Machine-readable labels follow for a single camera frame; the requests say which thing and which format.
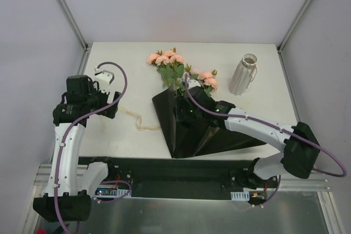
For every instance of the white cable duct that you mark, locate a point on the white cable duct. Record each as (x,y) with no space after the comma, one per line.
(108,193)
(246,195)

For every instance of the aluminium rail right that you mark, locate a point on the aluminium rail right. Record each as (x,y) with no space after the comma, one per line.
(315,183)

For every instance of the white ribbed ceramic vase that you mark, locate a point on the white ribbed ceramic vase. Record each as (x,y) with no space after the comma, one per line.
(244,74)

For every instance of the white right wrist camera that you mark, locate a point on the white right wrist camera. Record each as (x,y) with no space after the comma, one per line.
(193,83)

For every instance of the cream printed ribbon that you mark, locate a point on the cream printed ribbon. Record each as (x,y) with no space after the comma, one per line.
(138,120)

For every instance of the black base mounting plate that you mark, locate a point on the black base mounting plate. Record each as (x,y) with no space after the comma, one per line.
(175,178)

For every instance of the aluminium rail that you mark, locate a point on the aluminium rail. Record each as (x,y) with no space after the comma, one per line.
(43,174)
(315,183)

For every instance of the aluminium frame post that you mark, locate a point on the aluminium frame post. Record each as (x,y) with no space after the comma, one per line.
(295,23)
(72,23)

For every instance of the right white cable duct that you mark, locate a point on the right white cable duct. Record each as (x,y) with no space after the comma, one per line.
(246,195)

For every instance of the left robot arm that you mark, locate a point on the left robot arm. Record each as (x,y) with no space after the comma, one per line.
(65,197)

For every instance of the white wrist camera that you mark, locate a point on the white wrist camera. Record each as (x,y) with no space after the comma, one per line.
(103,77)
(193,83)

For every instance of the black wrapping paper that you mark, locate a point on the black wrapping paper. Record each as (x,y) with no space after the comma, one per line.
(196,139)

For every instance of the pink rose bouquet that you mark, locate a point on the pink rose bouquet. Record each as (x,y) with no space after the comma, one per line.
(174,71)

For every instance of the aluminium rail left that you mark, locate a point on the aluminium rail left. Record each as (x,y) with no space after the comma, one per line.
(43,174)

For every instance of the left aluminium frame post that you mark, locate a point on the left aluminium frame post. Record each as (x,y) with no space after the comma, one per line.
(72,23)

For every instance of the left white cable duct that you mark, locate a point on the left white cable duct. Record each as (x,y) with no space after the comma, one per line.
(108,193)

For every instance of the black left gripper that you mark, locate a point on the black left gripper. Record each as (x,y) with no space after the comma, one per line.
(112,105)

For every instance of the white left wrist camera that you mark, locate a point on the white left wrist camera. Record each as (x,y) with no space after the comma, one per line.
(103,77)

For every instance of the right aluminium frame post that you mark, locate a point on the right aluminium frame post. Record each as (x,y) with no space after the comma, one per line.
(295,23)

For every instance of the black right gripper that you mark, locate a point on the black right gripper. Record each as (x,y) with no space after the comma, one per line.
(184,105)

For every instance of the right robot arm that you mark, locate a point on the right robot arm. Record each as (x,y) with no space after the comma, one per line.
(296,145)

